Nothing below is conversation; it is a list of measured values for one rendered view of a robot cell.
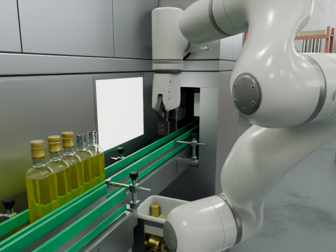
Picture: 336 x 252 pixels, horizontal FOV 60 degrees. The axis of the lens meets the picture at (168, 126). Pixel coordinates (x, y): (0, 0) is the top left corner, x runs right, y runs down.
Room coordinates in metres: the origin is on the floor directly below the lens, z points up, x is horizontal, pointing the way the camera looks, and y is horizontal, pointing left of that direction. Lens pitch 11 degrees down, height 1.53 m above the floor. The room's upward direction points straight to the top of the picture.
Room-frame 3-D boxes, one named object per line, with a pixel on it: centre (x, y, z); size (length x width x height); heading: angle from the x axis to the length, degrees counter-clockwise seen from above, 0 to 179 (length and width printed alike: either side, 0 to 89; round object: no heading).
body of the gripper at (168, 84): (0.81, 0.00, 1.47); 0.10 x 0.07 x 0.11; 157
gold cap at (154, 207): (1.08, 0.05, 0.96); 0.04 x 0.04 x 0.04
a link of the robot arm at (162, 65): (0.81, 0.00, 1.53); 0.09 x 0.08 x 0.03; 157
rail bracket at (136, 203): (0.94, 0.14, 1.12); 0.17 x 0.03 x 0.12; 67
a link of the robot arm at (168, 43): (0.81, 0.00, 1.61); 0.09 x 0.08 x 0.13; 117
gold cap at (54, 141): (0.81, 0.33, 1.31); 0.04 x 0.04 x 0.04
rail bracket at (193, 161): (1.52, -0.12, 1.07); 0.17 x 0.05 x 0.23; 67
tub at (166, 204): (1.00, 0.00, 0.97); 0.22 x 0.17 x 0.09; 67
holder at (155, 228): (1.01, 0.03, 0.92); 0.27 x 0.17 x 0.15; 67
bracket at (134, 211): (0.94, 0.15, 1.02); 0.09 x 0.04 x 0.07; 67
